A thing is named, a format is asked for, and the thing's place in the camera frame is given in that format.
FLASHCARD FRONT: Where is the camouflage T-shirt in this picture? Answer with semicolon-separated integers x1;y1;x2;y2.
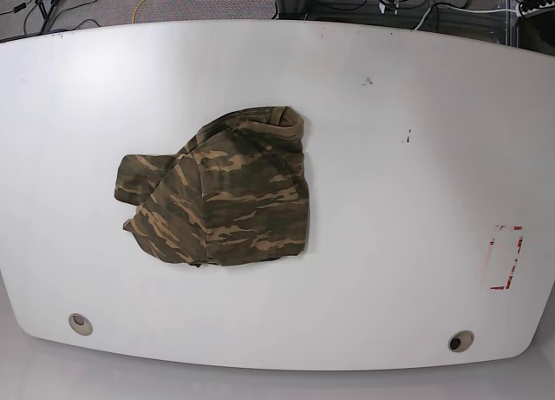
114;107;310;266

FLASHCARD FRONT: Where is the red tape rectangle marking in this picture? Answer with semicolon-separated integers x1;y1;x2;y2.
484;225;524;292

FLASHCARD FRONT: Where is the white power strip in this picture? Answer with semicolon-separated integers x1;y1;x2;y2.
515;0;554;17

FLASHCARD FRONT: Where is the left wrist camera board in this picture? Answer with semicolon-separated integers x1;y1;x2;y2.
378;3;398;15

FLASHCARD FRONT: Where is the white cable on floor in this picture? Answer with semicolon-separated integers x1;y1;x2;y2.
412;4;519;31

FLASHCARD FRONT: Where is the right table cable grommet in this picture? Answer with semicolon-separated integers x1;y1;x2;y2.
447;330;474;353

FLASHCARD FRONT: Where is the table cable grommet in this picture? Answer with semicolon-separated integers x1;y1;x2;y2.
69;313;93;336
447;330;474;353

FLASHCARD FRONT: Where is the left table cable grommet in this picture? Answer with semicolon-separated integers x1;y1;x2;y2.
69;313;93;336

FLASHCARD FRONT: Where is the aluminium frame cart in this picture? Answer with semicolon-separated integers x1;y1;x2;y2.
273;0;520;48

